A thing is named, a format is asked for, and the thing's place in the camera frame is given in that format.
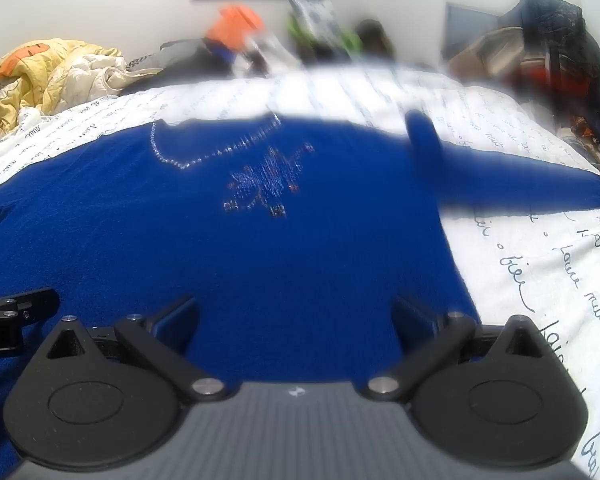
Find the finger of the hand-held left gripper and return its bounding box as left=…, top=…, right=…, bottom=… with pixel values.
left=0, top=287, right=61, bottom=325

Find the red cloth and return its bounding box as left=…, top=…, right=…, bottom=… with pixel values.
left=515, top=57, right=556, bottom=92

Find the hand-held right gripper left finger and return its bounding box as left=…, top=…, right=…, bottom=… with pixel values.
left=45, top=296, right=231, bottom=403

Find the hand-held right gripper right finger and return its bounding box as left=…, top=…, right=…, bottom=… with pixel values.
left=365, top=295, right=548, bottom=403

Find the orange cloth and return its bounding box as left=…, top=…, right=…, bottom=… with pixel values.
left=207, top=4, right=265, bottom=52

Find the yellow cartoon quilt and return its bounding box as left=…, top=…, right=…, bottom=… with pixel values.
left=0, top=37, right=128, bottom=146

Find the dark brown object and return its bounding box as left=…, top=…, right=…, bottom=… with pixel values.
left=355, top=19, right=396, bottom=58

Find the white script-print bed sheet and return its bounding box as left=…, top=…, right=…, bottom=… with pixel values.
left=0, top=62, right=600, bottom=480

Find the grey framed panel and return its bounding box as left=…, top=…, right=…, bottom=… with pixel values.
left=442, top=2, right=503, bottom=58

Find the dark jacket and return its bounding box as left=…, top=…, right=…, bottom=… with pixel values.
left=505, top=0, right=600, bottom=111

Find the blue beaded sweater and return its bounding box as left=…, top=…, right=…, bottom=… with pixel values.
left=0, top=112, right=600, bottom=480

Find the dark clothes pile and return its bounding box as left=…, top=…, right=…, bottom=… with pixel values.
left=130, top=39, right=231, bottom=85

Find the green patterned bag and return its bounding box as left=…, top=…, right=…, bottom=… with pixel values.
left=286, top=0, right=342, bottom=47

